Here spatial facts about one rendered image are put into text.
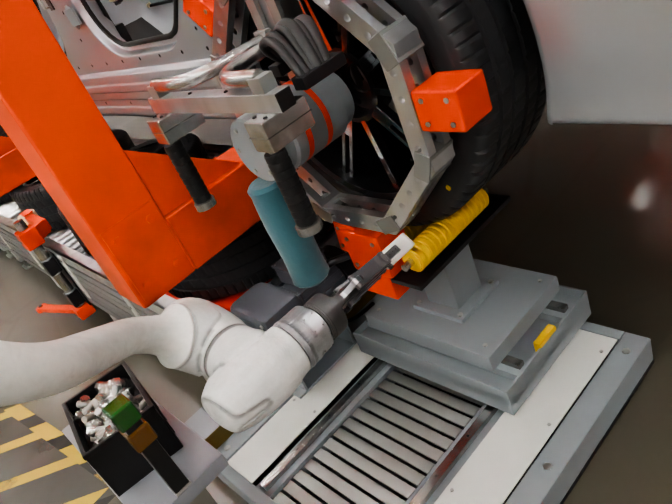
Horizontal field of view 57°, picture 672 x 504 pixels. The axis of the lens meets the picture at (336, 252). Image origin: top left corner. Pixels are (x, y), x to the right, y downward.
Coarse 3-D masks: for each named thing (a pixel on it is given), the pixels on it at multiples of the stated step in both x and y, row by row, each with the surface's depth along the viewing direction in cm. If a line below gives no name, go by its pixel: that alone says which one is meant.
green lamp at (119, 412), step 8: (112, 400) 97; (120, 400) 96; (128, 400) 96; (104, 408) 96; (112, 408) 95; (120, 408) 95; (128, 408) 95; (136, 408) 96; (112, 416) 94; (120, 416) 95; (128, 416) 96; (136, 416) 96; (120, 424) 95; (128, 424) 96
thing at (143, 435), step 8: (144, 424) 98; (120, 432) 98; (136, 432) 97; (144, 432) 98; (152, 432) 99; (128, 440) 96; (136, 440) 97; (144, 440) 98; (152, 440) 99; (136, 448) 97; (144, 448) 98
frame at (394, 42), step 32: (224, 0) 113; (320, 0) 96; (352, 0) 94; (224, 32) 120; (352, 32) 96; (384, 32) 92; (416, 32) 94; (384, 64) 95; (416, 64) 96; (416, 128) 99; (416, 160) 103; (448, 160) 104; (320, 192) 140; (416, 192) 109; (352, 224) 131; (384, 224) 122
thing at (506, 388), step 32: (576, 288) 151; (544, 320) 150; (576, 320) 149; (384, 352) 163; (416, 352) 157; (512, 352) 145; (544, 352) 141; (448, 384) 149; (480, 384) 139; (512, 384) 134
